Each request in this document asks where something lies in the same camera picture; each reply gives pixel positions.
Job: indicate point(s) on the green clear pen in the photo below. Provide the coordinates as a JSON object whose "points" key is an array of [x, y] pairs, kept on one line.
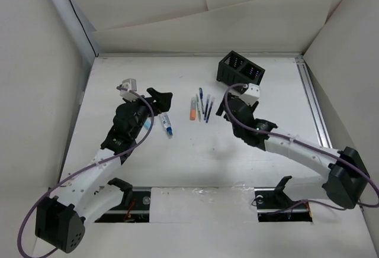
{"points": [[198, 107]]}

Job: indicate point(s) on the dark blue ballpoint pen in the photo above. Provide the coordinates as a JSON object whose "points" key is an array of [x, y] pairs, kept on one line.
{"points": [[201, 100]]}

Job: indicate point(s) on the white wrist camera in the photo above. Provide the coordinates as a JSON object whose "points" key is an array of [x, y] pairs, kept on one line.
{"points": [[251, 94], [126, 88]]}

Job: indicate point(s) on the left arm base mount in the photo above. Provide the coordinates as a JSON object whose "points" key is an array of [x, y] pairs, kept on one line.
{"points": [[134, 206]]}

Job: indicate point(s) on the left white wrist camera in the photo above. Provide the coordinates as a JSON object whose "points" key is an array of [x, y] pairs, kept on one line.
{"points": [[126, 88]]}

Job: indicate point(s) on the blue cap glue bottle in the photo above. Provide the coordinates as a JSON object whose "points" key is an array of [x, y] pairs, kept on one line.
{"points": [[166, 124]]}

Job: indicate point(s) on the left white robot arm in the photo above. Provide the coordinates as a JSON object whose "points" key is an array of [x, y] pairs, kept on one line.
{"points": [[63, 215]]}

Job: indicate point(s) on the purple gel pen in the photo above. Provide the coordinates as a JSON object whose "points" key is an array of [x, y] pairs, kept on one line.
{"points": [[209, 109]]}

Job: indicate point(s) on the light blue gel pen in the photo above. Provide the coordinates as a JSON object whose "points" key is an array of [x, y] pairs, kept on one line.
{"points": [[206, 106]]}

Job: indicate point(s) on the right aluminium rail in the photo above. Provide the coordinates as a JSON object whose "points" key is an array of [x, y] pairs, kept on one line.
{"points": [[316, 112]]}

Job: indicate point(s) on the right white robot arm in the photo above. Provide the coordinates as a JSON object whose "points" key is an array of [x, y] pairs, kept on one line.
{"points": [[341, 174]]}

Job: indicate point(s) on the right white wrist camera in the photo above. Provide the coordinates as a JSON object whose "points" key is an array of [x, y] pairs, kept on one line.
{"points": [[251, 94]]}

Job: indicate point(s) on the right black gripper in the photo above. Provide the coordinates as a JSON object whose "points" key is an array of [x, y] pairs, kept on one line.
{"points": [[221, 108]]}

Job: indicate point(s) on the black two-compartment pen holder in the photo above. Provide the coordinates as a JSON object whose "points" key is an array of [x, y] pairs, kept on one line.
{"points": [[234, 68]]}

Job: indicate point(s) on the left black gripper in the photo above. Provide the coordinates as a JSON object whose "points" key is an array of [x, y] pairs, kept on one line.
{"points": [[162, 100]]}

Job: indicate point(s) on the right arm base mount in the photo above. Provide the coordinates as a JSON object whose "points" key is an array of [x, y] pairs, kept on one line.
{"points": [[273, 205]]}

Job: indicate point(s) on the green highlighter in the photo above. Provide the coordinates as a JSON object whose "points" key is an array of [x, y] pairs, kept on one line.
{"points": [[148, 123]]}

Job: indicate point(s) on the orange cap highlighter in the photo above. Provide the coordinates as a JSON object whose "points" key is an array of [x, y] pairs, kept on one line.
{"points": [[193, 109]]}

